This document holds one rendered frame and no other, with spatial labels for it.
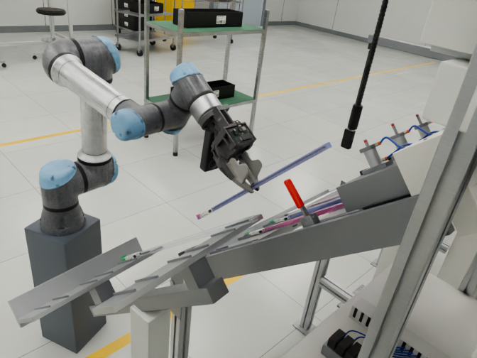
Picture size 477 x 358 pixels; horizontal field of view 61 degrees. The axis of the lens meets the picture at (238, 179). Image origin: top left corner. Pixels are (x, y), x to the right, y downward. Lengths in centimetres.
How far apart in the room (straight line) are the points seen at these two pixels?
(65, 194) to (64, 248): 18
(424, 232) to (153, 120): 67
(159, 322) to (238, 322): 111
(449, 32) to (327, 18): 1076
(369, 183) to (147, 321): 50
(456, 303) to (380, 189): 80
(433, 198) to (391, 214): 9
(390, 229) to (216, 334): 136
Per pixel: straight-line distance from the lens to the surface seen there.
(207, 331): 192
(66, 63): 123
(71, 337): 183
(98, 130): 145
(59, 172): 145
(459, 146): 55
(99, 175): 152
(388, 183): 68
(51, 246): 156
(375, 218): 66
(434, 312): 137
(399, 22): 1035
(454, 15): 56
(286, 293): 215
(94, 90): 111
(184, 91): 102
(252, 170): 97
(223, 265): 97
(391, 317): 68
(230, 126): 94
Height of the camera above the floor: 146
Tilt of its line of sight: 28 degrees down
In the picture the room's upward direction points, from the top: 7 degrees clockwise
